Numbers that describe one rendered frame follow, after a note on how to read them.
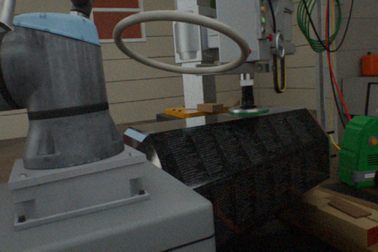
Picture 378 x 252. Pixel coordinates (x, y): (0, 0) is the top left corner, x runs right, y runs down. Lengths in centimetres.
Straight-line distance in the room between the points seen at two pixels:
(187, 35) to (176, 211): 208
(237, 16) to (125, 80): 639
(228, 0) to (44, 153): 134
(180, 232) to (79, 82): 31
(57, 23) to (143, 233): 38
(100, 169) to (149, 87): 752
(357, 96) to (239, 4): 301
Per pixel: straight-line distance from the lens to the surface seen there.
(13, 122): 774
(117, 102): 789
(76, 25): 64
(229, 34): 106
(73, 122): 62
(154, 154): 152
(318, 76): 432
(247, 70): 166
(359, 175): 314
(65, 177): 59
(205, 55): 256
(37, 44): 64
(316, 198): 232
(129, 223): 55
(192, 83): 263
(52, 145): 63
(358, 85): 450
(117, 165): 60
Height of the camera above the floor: 107
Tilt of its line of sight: 6 degrees down
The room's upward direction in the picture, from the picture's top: 4 degrees counter-clockwise
